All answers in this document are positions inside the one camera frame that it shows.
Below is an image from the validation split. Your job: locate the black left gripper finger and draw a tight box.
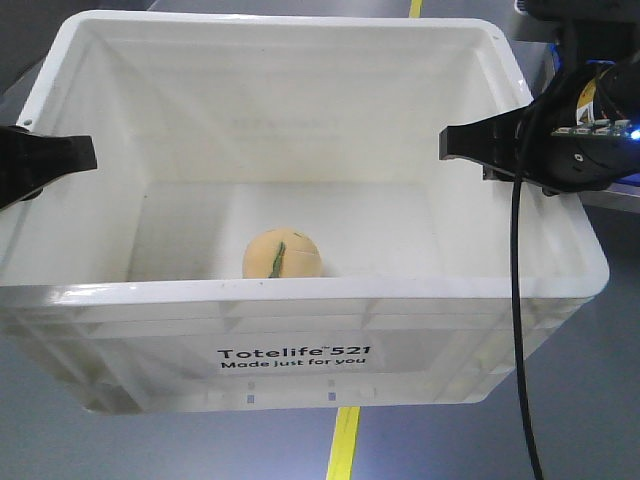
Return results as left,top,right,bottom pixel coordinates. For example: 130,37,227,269
1,125,98,208

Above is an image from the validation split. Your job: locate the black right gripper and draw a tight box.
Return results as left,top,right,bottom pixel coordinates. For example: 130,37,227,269
438,59,639,196

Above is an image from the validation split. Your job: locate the white plastic tote box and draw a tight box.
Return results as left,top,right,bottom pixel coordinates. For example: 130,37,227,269
0,9,610,415

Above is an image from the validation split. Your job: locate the yellow round plush toy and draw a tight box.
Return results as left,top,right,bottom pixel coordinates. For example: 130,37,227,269
242,228,323,279

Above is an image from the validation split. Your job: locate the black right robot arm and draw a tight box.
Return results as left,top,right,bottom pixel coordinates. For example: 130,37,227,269
439,1,639,196

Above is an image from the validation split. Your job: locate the black hanging cable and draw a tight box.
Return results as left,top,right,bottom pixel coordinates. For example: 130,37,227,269
509,64,546,480

